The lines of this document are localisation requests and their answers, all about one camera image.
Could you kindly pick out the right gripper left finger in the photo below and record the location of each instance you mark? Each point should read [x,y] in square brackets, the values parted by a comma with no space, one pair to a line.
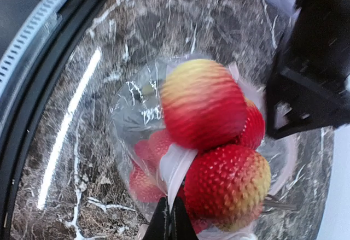
[159,226]

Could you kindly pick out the clear zip top bag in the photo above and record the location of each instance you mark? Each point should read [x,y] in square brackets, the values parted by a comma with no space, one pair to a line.
[137,114]

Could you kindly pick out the white slotted cable duct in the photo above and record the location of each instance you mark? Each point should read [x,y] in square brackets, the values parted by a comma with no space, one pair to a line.
[30,38]

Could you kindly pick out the black front rail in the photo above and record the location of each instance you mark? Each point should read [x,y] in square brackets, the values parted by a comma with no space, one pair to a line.
[25,96]

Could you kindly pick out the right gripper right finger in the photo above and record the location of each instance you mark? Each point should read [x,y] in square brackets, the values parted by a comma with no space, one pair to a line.
[181,226]

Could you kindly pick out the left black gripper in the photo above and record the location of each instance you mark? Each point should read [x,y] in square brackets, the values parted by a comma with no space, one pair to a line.
[309,84]

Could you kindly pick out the red lychee bunch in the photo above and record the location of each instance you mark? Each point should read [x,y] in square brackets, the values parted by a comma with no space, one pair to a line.
[205,110]

